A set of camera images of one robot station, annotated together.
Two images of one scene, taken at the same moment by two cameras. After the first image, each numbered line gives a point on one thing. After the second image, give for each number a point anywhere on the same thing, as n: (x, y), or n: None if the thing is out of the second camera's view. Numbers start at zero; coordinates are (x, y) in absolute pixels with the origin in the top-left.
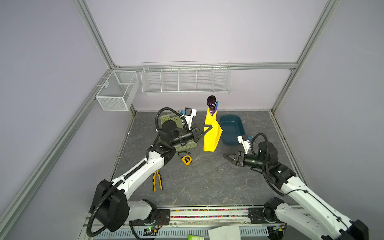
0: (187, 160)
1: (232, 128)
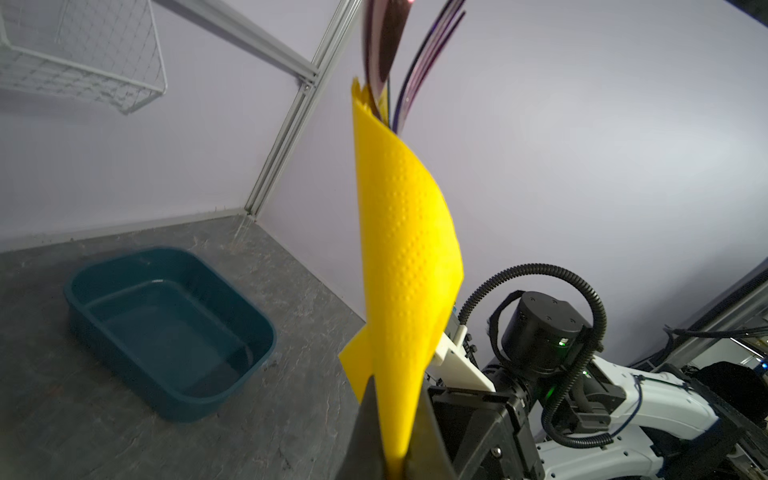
0: None
1: (171, 328)
